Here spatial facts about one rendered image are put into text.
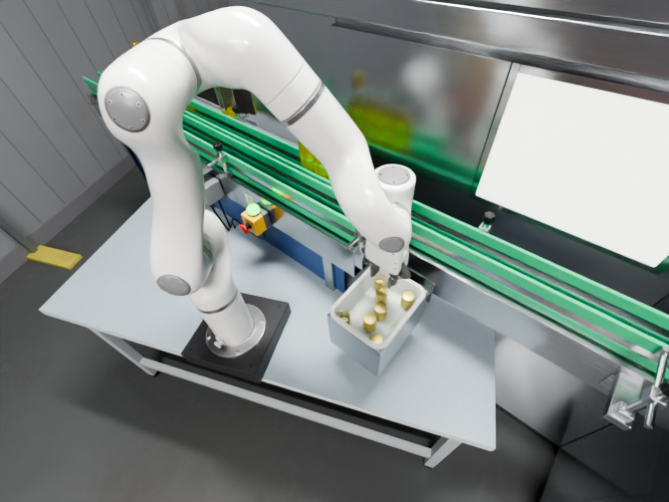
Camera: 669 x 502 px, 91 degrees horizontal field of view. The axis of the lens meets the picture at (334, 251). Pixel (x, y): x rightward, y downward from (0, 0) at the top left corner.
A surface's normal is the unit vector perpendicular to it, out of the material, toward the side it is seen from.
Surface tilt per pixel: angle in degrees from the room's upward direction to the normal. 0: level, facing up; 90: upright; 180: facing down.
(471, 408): 0
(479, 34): 90
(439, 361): 0
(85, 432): 0
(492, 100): 90
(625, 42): 90
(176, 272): 63
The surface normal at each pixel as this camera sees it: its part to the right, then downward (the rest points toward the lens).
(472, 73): -0.65, 0.60
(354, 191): -0.49, 0.18
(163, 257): -0.04, 0.29
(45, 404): -0.05, -0.65
